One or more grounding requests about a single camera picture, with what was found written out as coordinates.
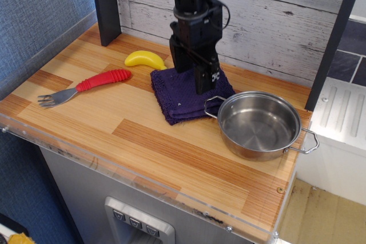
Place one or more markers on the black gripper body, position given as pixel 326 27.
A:
pixel 194 38

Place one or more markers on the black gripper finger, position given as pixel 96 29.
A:
pixel 203 79
pixel 214 72

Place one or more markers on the purple rag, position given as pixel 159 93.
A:
pixel 177 97

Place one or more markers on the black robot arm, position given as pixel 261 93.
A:
pixel 193 6

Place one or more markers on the yellow toy banana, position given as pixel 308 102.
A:
pixel 146 58

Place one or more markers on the silver steel pot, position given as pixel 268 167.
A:
pixel 258 126

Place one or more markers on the clear acrylic edge guard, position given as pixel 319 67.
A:
pixel 183 174

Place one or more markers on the white ribbed sink drainboard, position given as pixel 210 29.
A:
pixel 340 113

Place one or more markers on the grey dispenser button panel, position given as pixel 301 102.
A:
pixel 131 225

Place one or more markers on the yellow object bottom left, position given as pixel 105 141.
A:
pixel 20 239

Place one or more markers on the red handled toy fork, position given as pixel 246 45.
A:
pixel 60 97

